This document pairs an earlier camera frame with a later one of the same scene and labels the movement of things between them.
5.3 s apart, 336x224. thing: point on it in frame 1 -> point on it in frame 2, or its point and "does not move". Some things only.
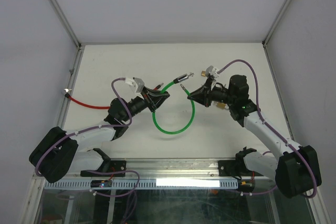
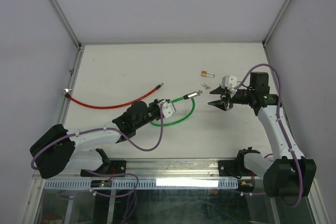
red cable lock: [69, 96] does not move
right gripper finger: [201, 95] -> [218, 91]
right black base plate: [233, 168] does not move
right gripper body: [213, 95] -> [227, 99]
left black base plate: [114, 166] does not move
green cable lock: [176, 80] -> [188, 96]
